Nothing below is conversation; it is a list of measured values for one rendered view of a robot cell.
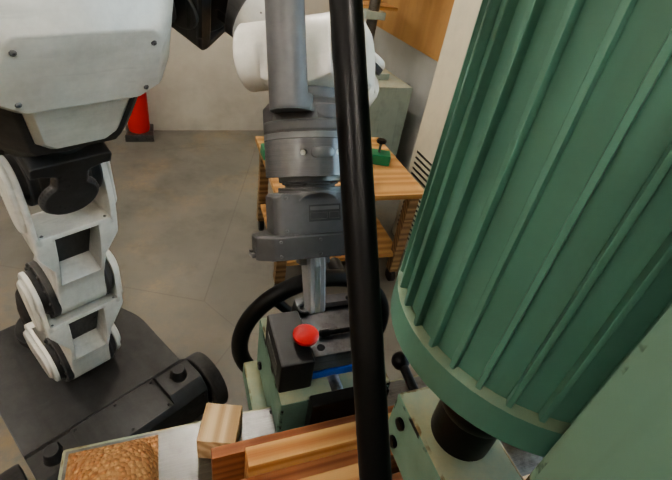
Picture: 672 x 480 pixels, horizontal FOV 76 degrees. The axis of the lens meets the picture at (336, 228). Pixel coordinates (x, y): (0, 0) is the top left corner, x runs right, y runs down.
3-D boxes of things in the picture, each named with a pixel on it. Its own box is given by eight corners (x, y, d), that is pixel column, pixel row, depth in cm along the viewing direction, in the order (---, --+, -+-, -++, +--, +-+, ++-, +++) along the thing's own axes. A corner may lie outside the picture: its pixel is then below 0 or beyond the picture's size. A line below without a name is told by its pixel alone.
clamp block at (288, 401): (347, 343, 69) (356, 303, 63) (380, 421, 58) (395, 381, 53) (253, 359, 63) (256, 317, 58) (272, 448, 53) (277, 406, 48)
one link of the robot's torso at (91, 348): (35, 359, 128) (5, 260, 96) (103, 325, 142) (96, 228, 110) (60, 400, 123) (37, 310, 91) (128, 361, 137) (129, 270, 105)
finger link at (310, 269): (310, 306, 47) (308, 250, 46) (319, 315, 44) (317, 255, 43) (296, 308, 46) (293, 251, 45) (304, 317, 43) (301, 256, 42)
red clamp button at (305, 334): (314, 326, 51) (315, 320, 51) (321, 346, 49) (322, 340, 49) (289, 330, 50) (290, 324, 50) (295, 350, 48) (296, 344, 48)
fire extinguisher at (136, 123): (153, 130, 314) (144, 43, 280) (154, 141, 300) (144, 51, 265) (126, 130, 307) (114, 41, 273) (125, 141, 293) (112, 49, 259)
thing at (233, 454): (392, 431, 54) (404, 402, 51) (396, 440, 53) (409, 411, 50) (211, 477, 47) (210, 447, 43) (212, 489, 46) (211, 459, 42)
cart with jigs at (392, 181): (360, 219, 258) (383, 116, 221) (399, 284, 215) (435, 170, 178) (250, 225, 237) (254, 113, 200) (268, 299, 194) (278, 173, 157)
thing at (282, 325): (350, 309, 62) (356, 281, 59) (380, 373, 54) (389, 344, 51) (259, 322, 58) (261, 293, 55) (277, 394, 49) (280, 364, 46)
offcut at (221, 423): (207, 419, 52) (206, 402, 50) (241, 422, 52) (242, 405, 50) (197, 458, 48) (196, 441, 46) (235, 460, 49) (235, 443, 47)
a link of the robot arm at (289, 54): (268, 142, 49) (263, 38, 48) (361, 137, 46) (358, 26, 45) (216, 134, 38) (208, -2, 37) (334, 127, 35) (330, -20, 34)
